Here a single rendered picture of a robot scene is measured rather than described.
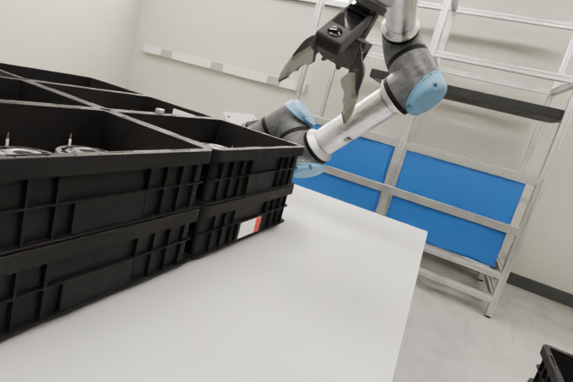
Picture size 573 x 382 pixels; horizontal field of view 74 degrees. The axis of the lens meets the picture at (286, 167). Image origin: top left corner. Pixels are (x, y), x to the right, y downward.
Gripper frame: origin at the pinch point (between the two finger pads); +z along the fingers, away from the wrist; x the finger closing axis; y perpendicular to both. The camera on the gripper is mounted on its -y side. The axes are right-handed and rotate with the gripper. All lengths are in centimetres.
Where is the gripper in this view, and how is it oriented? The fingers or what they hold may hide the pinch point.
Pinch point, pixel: (309, 103)
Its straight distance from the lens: 72.1
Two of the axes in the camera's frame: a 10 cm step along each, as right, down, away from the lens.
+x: -8.1, -5.6, 1.9
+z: -4.4, 7.9, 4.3
